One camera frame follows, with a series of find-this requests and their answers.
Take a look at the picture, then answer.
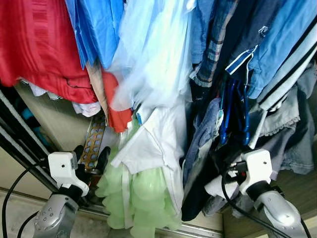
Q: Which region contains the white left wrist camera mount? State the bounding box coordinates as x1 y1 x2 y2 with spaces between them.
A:
48 152 90 197

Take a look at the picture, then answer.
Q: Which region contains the grey denim garment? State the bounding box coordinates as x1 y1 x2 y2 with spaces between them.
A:
270 64 317 175

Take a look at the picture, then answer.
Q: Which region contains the sheer light blue garment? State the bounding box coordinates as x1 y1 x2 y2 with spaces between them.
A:
109 0 197 113

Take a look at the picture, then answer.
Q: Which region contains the white folded cloth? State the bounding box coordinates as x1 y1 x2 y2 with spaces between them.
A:
22 79 103 118

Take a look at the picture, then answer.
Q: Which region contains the blue shirt with striped collar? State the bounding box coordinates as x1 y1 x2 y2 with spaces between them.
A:
225 0 317 100

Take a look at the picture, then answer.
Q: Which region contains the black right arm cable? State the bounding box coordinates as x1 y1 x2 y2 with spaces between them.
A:
221 166 312 238

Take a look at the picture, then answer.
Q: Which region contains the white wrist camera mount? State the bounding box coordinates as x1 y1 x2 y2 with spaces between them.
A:
239 149 274 195
48 152 90 197

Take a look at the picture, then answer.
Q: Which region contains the light blue black-striped jacket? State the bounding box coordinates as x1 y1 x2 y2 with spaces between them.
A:
257 24 317 113

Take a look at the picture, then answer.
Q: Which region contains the brown dotted strap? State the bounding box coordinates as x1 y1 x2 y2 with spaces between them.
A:
79 114 107 172

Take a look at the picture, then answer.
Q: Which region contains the navy garment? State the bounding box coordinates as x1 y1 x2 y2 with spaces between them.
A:
218 0 284 76

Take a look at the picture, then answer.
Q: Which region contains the grey lace-trimmed garment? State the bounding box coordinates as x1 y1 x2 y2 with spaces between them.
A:
258 87 304 137

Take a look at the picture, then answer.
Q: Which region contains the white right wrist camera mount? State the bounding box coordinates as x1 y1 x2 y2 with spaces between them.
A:
239 149 274 195

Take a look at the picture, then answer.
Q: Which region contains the beige cloth strip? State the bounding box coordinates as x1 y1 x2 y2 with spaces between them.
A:
84 61 110 124

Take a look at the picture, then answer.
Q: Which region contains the white garment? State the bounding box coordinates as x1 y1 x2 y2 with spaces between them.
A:
111 103 187 214

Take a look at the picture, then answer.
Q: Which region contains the black garment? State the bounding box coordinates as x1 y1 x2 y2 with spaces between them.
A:
181 144 239 222

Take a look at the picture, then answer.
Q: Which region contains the red garment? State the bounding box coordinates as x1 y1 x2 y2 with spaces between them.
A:
0 0 98 105

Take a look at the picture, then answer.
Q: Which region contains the bright blue shirt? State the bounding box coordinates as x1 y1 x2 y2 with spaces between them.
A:
64 0 125 71

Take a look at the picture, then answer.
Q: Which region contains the faded blue denim garment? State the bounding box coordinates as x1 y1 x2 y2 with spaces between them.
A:
183 97 224 185

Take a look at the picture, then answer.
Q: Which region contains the green frilly dress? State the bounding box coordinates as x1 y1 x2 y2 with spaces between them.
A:
95 119 182 238

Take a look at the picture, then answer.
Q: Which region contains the blue plastic hanger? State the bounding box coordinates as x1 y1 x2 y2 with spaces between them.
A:
220 77 234 145
240 82 251 147

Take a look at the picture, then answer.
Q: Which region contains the orange red cloth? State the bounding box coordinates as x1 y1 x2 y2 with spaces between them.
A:
102 72 133 133

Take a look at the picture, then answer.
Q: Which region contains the plaid shirt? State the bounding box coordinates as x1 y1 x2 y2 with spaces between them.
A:
188 0 239 88

